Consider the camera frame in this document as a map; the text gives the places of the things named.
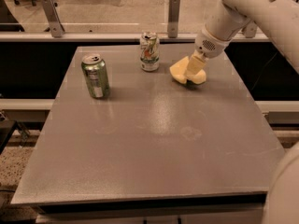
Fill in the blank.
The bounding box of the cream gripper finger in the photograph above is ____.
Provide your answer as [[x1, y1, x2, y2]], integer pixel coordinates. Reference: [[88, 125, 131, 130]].
[[184, 51, 206, 82]]

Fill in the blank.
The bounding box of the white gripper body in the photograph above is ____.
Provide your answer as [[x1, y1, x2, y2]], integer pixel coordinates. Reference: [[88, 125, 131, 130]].
[[194, 27, 231, 59]]

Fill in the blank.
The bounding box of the yellow sponge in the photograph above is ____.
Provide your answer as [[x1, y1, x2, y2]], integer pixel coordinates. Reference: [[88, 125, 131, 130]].
[[168, 55, 207, 86]]

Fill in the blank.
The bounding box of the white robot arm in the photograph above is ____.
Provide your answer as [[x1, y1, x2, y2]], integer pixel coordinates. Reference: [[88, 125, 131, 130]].
[[185, 0, 299, 224]]

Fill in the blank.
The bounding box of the white 7up can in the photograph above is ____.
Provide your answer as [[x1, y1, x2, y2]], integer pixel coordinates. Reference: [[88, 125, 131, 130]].
[[140, 32, 160, 72]]

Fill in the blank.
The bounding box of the green soda can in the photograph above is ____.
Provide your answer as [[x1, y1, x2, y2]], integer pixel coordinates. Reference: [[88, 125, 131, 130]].
[[81, 53, 110, 99]]

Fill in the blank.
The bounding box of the black side table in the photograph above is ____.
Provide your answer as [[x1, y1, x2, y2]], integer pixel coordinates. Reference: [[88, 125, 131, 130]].
[[0, 120, 17, 154]]

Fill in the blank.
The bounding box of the metal railing bracket middle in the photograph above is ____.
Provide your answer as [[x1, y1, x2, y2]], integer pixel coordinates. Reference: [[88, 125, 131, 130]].
[[167, 0, 180, 38]]

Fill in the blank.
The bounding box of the metal railing bracket left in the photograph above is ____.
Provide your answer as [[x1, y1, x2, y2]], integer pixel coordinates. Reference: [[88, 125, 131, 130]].
[[41, 0, 64, 37]]

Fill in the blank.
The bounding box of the horizontal metal rail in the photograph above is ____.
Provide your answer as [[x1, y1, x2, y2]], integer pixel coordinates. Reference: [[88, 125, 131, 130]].
[[0, 32, 270, 43]]

